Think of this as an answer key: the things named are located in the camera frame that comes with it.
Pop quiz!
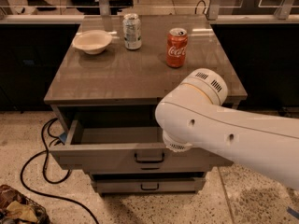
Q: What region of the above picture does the grey top drawer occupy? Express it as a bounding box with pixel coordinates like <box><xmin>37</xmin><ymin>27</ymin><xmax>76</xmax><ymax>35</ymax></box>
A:
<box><xmin>50</xmin><ymin>120</ymin><xmax>233</xmax><ymax>172</ymax></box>

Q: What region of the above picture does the grey drawer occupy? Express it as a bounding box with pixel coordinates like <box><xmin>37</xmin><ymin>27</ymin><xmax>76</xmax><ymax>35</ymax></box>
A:
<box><xmin>85</xmin><ymin>167</ymin><xmax>211</xmax><ymax>175</ymax></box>
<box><xmin>92</xmin><ymin>177</ymin><xmax>206</xmax><ymax>194</ymax></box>
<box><xmin>50</xmin><ymin>120</ymin><xmax>233</xmax><ymax>172</ymax></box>

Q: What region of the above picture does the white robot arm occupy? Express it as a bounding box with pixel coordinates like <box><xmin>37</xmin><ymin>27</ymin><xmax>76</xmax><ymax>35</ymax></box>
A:
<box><xmin>155</xmin><ymin>68</ymin><xmax>299</xmax><ymax>190</ymax></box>

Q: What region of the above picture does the grey drawer cabinet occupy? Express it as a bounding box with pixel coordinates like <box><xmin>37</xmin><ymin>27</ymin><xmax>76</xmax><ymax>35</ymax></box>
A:
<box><xmin>45</xmin><ymin>15</ymin><xmax>247</xmax><ymax>182</ymax></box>

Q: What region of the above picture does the grey middle drawer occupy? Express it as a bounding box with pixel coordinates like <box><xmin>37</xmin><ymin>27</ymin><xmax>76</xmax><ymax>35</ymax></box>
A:
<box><xmin>85</xmin><ymin>167</ymin><xmax>211</xmax><ymax>175</ymax></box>

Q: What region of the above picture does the grey bottom drawer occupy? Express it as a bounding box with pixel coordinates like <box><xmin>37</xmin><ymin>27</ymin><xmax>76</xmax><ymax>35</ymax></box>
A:
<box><xmin>92</xmin><ymin>177</ymin><xmax>206</xmax><ymax>194</ymax></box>

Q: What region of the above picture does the red coca-cola can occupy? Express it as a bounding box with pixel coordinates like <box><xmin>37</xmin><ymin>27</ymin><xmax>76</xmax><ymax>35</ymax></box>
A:
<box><xmin>166</xmin><ymin>28</ymin><xmax>188</xmax><ymax>68</ymax></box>

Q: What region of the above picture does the white bowl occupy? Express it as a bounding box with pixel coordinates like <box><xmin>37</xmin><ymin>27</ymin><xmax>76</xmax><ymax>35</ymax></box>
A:
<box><xmin>72</xmin><ymin>30</ymin><xmax>112</xmax><ymax>55</ymax></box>

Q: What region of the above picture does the silver soda can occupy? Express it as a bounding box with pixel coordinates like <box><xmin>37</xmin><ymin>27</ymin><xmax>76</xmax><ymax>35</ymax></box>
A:
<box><xmin>122</xmin><ymin>13</ymin><xmax>142</xmax><ymax>50</ymax></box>

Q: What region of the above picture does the basket with cloths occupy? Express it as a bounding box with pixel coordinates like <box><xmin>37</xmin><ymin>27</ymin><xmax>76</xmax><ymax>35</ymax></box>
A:
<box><xmin>0</xmin><ymin>185</ymin><xmax>50</xmax><ymax>224</ymax></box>

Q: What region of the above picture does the black floor cable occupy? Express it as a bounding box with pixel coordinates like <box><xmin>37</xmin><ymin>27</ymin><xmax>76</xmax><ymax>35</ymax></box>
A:
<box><xmin>20</xmin><ymin>118</ymin><xmax>101</xmax><ymax>224</ymax></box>

